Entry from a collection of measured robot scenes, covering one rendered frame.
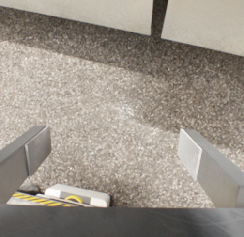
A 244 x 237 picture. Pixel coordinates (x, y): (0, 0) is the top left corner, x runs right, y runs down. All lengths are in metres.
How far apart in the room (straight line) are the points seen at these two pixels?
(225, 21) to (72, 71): 0.71
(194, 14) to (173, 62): 0.44
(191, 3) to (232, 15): 0.10
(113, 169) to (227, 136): 0.55
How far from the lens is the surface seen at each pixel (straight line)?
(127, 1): 0.53
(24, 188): 0.89
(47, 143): 0.17
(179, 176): 0.87
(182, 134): 0.16
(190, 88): 0.89
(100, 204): 0.76
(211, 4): 0.49
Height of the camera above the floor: 0.83
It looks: 80 degrees down
